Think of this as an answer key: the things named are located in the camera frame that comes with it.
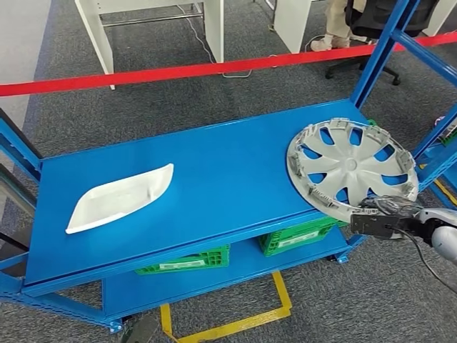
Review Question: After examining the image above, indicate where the silver wheel hubcap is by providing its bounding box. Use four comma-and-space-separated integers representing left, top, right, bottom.
286, 117, 419, 224

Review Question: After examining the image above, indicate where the blue metal shelf rack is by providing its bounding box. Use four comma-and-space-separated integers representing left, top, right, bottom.
0, 0, 457, 334
414, 118, 457, 209

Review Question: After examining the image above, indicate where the white plastic trim part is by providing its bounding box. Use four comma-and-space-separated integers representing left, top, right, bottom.
65, 163, 175, 235

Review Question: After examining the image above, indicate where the red barrier belt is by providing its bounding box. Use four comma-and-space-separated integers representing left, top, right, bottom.
0, 30, 457, 98

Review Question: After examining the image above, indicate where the white desk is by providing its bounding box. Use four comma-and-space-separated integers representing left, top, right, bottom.
74, 0, 225, 91
273, 0, 450, 54

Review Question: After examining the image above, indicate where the black robot left foot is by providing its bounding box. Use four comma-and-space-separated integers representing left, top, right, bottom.
119, 314, 160, 343

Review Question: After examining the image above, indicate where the person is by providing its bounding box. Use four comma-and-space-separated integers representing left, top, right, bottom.
309, 0, 369, 52

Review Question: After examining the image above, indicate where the black office chair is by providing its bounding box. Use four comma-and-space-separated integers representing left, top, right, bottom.
324, 0, 440, 87

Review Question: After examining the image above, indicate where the white floor cable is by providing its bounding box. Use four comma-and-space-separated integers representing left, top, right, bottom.
176, 4, 252, 79

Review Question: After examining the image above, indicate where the black cable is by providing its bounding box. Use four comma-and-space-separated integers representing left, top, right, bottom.
391, 227, 457, 297

